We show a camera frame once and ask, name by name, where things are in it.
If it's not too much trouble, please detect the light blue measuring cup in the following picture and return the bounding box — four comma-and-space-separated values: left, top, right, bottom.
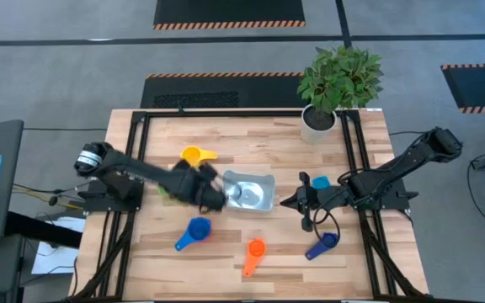
312, 175, 332, 191

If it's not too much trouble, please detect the small navy measuring cup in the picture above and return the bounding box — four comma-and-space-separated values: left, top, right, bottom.
304, 231, 339, 262

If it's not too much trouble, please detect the green measuring cup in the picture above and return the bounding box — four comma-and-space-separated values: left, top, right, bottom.
157, 186, 180, 204

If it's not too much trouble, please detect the orange measuring cup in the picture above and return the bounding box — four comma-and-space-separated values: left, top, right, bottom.
242, 237, 268, 279

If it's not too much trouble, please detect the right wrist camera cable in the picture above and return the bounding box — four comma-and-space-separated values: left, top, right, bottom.
312, 205, 341, 246

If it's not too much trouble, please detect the yellow measuring cup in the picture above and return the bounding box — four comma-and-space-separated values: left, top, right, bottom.
180, 146, 219, 168

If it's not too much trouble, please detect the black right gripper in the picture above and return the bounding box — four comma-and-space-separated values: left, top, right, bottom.
280, 171, 332, 232

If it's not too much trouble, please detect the green plant in white pot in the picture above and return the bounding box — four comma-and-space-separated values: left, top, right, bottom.
296, 45, 385, 145

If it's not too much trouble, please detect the black desk crossbar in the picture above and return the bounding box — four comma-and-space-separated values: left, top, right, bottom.
5, 211, 83, 248

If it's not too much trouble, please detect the black hazard-striped floor mat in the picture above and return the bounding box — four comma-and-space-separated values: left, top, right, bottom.
440, 62, 485, 114
140, 72, 311, 109
153, 0, 306, 31

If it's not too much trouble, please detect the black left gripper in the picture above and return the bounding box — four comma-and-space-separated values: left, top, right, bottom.
173, 159, 228, 214

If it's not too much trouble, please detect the white paper sheet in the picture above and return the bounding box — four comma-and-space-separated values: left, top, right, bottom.
31, 216, 86, 277

